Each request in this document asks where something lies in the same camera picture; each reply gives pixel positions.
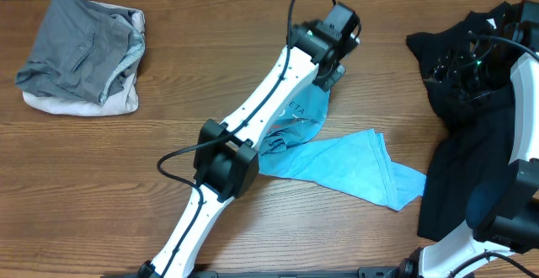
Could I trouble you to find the light blue printed t-shirt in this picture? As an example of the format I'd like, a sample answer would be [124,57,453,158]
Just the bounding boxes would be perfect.
[259,85,426,211]

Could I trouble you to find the black t-shirt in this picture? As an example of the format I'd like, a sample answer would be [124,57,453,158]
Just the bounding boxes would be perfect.
[406,0,538,241]

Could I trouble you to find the grey folded trousers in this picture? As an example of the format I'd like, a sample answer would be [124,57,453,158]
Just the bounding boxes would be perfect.
[15,0,146,105]

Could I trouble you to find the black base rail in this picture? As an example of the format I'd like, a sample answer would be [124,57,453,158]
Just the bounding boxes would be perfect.
[100,265,476,278]

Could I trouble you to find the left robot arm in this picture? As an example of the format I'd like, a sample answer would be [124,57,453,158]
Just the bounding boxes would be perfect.
[137,3,360,278]

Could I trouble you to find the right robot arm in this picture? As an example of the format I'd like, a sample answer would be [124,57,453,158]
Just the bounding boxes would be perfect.
[392,0,538,277]

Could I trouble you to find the white folded garment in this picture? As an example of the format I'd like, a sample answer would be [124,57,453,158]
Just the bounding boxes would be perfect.
[22,1,145,116]

